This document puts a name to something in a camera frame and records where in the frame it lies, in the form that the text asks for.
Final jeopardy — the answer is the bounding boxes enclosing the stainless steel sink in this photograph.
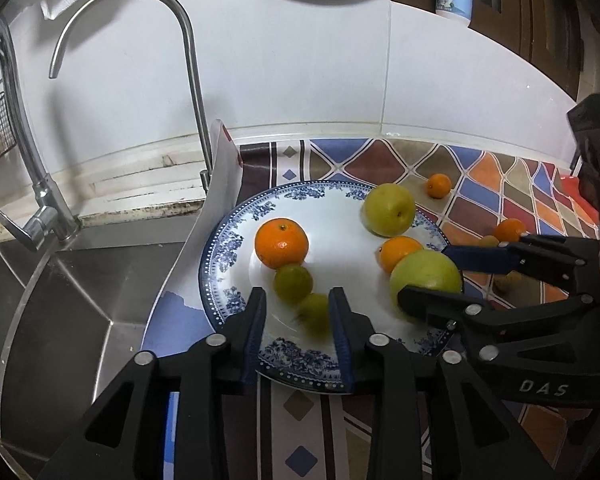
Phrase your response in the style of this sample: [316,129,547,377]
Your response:
[0,210,206,463]

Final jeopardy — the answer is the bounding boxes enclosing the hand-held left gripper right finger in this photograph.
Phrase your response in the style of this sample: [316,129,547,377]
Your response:
[328,286,561,480]

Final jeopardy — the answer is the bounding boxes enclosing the green apple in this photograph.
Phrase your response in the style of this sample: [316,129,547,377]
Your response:
[390,250,464,320]

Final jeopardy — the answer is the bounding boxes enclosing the chrome gooseneck faucet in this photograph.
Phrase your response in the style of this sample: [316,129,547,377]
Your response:
[48,0,216,194]

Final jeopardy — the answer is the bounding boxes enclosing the blue rimmed white plate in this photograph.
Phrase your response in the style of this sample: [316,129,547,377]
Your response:
[198,180,464,396]

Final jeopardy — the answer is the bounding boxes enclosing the small orange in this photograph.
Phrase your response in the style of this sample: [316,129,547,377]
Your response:
[426,173,453,199]

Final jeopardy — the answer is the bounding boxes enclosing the medium orange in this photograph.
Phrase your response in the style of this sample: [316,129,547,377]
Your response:
[494,218,529,244]
[378,235,425,275]

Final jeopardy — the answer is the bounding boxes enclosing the chrome pull-down faucet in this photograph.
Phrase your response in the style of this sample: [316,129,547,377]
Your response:
[0,15,82,254]

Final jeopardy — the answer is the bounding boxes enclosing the colourful checked tablecloth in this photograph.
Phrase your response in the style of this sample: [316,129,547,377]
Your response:
[140,119,600,480]

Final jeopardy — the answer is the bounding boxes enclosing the yellow green pear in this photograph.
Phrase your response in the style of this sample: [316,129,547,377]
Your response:
[362,182,417,238]

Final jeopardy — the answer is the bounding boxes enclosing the small green plum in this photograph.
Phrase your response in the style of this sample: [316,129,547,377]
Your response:
[273,262,314,306]
[297,292,334,339]

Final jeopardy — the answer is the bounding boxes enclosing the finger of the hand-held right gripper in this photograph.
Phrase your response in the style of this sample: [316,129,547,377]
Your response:
[441,234,600,293]
[396,283,596,349]

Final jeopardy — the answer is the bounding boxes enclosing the dark brown window frame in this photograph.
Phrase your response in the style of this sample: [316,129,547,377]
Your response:
[390,0,600,102]

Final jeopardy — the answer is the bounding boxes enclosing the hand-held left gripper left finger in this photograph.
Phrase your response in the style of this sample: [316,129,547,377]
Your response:
[37,286,268,480]

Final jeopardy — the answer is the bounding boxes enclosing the large orange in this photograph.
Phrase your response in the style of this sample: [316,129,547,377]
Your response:
[255,217,310,270]

